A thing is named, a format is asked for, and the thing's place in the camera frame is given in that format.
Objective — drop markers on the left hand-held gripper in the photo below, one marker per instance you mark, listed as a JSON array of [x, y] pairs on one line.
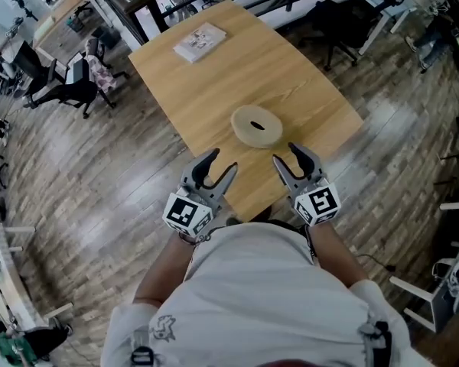
[[181, 212]]

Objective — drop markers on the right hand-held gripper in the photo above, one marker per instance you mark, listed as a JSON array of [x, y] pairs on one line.
[[321, 203]]

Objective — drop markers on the beige woven rope basket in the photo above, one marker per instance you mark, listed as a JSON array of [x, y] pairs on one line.
[[245, 130]]

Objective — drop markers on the person's left forearm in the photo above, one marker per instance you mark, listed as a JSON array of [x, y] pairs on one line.
[[160, 273]]

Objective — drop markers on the person's right forearm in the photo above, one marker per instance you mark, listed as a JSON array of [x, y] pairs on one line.
[[336, 251]]

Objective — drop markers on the wooden table with white legs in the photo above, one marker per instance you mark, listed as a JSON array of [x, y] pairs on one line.
[[222, 82]]

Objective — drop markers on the person's white t-shirt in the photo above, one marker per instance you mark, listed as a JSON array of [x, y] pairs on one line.
[[260, 300]]

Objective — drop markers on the white book on table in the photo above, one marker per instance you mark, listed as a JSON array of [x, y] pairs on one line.
[[199, 42]]

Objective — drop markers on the pink patterned cloth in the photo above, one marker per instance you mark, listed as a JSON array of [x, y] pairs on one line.
[[101, 73]]

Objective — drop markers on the black office chair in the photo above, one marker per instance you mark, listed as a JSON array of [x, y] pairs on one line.
[[333, 21], [72, 90]]

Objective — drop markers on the black metal railing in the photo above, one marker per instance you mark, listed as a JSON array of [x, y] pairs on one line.
[[158, 19]]

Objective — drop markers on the wooden desk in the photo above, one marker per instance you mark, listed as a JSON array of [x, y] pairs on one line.
[[61, 10]]

